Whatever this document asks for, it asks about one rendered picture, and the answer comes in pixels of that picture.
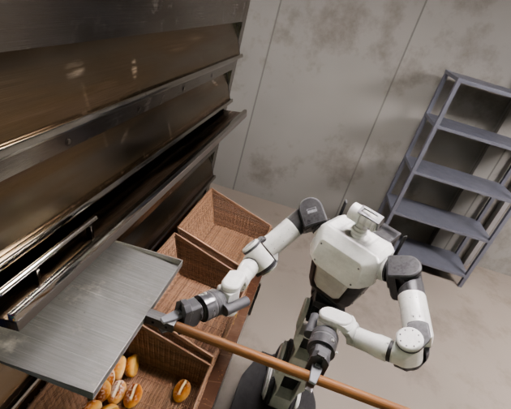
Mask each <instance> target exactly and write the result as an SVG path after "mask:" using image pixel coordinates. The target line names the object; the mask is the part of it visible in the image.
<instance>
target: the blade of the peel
mask: <svg viewBox="0 0 511 409"><path fill-rule="evenodd" d="M182 265H183V260H180V259H178V258H174V257H172V256H167V255H164V254H160V253H158V252H153V251H150V250H148V249H144V248H140V247H136V246H134V245H130V244H128V243H123V242H120V241H117V240H115V241H114V242H113V243H112V244H111V245H110V246H109V247H108V248H107V249H106V250H105V251H104V252H103V253H102V254H100V255H99V256H98V257H97V258H96V259H95V260H94V261H93V262H92V263H91V264H90V266H88V267H87V268H86V269H85V270H84V271H83V272H82V273H81V274H80V275H79V276H78V277H77V278H76V279H75V280H73V281H72V282H71V283H70V284H69V285H68V286H67V287H66V288H65V289H64V290H63V291H62V292H61V293H60V294H58V295H57V296H56V297H55V298H54V299H53V300H52V301H51V302H50V303H49V304H48V305H47V306H46V307H44V308H43V309H42V310H41V311H40V312H39V313H38V314H37V315H36V316H35V317H34V318H33V319H32V320H31V321H29V322H28V323H27V324H26V325H25V326H24V327H23V328H22V329H21V330H20V331H15V330H12V329H7V328H3V327H1V326H0V363H1V364H5V365H6V366H9V367H11V368H14V369H17V370H19V371H21V372H25V373H27V374H29V375H31V376H34V377H37V378H39V379H42V380H43V381H47V382H49V383H51V384H54V385H57V386H59V387H62V388H63V389H66V390H70V391H71V392H74V393H76V394H79V395H82V396H84V397H86V398H90V399H91V400H93V399H94V398H95V397H96V395H97V393H98V391H99V390H100V388H101V387H102V386H103V384H104V383H105V381H106V379H107V378H108V376H109V375H110V374H111V372H112V371H113V369H114V367H115V366H116V364H117V363H118V361H119V360H120V359H121V357H122V355H123V354H124V352H125V351H126V349H127V348H128V347H129V345H130V344H131V342H132V340H133V339H134V337H135V336H136V335H137V333H138V332H139V330H140V328H141V327H142V325H143V324H144V321H145V316H146V314H147V313H148V311H149V309H150V308H152V309H154V308H155V306H156V305H157V303H158V301H159V300H160V298H161V297H162V296H163V294H164V293H165V291H166V289H167V288H168V286H169V285H170V283H171V282H172V281H173V279H174V277H175V276H176V274H177V273H178V271H179V270H180V269H181V267H182Z"/></svg>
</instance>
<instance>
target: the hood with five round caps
mask: <svg viewBox="0 0 511 409"><path fill-rule="evenodd" d="M246 4H247V0H0V53H2V52H9V51H16V50H27V49H34V48H41V47H47V46H54V45H65V44H72V43H79V42H85V41H97V40H104V39H110V38H117V37H129V36H135V35H142V34H149V33H155V32H167V31H173V30H180V29H187V28H199V27H205V26H212V25H218V24H231V23H237V22H242V21H243V16H244V12H245V8H246Z"/></svg>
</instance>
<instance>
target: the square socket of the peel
mask: <svg viewBox="0 0 511 409"><path fill-rule="evenodd" d="M165 315H167V314H165V313H163V312H159V311H157V310H154V309H152V308H150V309H149V311H148V313H147V314H146V316H145V321H144V323H146V324H149V325H152V326H155V327H157V328H159V329H163V330H165V331H168V332H170V333H173V332H174V330H173V328H174V326H175V324H176V322H177V321H178V320H176V321H172V322H170V323H167V324H164V325H163V324H162V322H161V317H163V316H165Z"/></svg>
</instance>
